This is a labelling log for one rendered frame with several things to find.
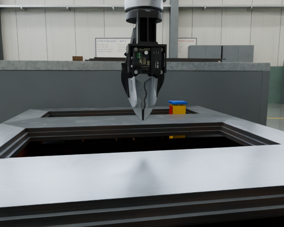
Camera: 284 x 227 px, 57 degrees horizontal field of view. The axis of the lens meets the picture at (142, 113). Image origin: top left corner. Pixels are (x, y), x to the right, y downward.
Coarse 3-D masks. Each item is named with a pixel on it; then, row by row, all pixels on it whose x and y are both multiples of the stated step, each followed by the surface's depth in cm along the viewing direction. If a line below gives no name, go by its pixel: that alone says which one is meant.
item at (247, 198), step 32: (32, 128) 70; (64, 128) 72; (96, 128) 73; (128, 128) 75; (160, 128) 76; (192, 128) 77; (224, 128) 76; (224, 192) 32; (256, 192) 33; (0, 224) 28; (32, 224) 28; (64, 224) 29; (96, 224) 29; (128, 224) 29; (160, 224) 30; (192, 224) 31
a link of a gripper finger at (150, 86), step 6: (150, 78) 55; (156, 78) 55; (144, 84) 55; (150, 84) 54; (156, 84) 55; (150, 90) 55; (156, 90) 55; (150, 96) 54; (144, 102) 56; (150, 102) 54; (144, 108) 55; (150, 108) 55; (144, 114) 55
